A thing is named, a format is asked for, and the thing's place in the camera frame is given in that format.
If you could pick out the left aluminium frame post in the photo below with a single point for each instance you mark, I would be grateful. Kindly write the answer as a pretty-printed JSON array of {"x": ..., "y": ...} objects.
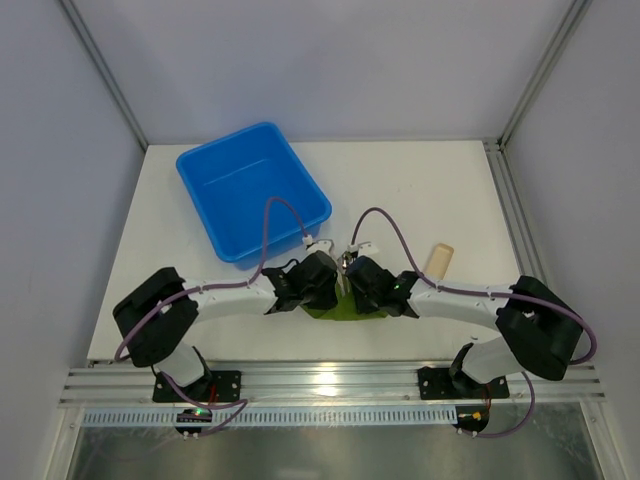
[{"x": 90, "y": 46}]

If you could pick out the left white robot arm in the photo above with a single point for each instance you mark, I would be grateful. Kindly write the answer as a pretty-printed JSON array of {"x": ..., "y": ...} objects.
[{"x": 154, "y": 319}]

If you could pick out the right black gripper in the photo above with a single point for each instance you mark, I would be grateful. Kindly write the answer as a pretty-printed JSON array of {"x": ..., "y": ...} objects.
[{"x": 357, "y": 281}]

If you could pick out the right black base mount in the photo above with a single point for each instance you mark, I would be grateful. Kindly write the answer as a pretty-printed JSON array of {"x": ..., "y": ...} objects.
[{"x": 440, "y": 384}]

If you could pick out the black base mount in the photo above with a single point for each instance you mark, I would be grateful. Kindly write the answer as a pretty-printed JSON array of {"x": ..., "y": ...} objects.
[
  {"x": 440, "y": 384},
  {"x": 214, "y": 387}
]

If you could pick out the right aluminium side rail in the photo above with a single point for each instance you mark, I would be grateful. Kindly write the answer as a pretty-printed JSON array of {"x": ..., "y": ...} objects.
[{"x": 525, "y": 240}]

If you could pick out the right aluminium frame post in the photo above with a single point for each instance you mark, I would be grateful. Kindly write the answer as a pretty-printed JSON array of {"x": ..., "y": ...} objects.
[{"x": 552, "y": 53}]

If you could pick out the silver spoon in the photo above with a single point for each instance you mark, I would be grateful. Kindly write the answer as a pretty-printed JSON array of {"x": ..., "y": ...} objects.
[{"x": 343, "y": 263}]

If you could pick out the aluminium front rail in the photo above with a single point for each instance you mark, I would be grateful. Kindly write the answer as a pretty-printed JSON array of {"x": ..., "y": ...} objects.
[{"x": 306, "y": 383}]

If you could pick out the white slotted cable duct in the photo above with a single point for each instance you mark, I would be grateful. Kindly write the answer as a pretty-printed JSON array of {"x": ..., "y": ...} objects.
[{"x": 271, "y": 416}]

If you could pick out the green paper napkin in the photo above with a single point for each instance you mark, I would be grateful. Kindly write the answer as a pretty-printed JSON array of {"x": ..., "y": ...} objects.
[{"x": 345, "y": 310}]

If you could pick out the blue plastic bin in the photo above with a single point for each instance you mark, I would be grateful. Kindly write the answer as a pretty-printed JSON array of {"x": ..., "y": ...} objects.
[{"x": 230, "y": 181}]

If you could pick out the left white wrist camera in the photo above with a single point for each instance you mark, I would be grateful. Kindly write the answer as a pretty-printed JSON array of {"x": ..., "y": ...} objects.
[{"x": 313, "y": 245}]

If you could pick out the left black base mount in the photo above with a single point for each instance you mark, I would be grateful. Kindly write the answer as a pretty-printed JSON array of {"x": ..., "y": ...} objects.
[{"x": 214, "y": 387}]

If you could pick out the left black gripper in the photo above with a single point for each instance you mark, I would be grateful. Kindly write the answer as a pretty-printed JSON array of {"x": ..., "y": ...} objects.
[{"x": 326, "y": 282}]

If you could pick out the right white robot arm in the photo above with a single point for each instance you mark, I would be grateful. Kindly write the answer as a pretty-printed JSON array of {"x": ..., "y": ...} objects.
[{"x": 481, "y": 362}]

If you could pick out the beige cutlery tray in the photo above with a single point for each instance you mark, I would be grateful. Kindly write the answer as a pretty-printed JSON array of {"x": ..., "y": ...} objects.
[{"x": 439, "y": 261}]

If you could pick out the aluminium frame post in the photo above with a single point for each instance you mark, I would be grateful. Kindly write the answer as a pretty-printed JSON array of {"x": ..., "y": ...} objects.
[
  {"x": 90, "y": 46},
  {"x": 552, "y": 53}
]

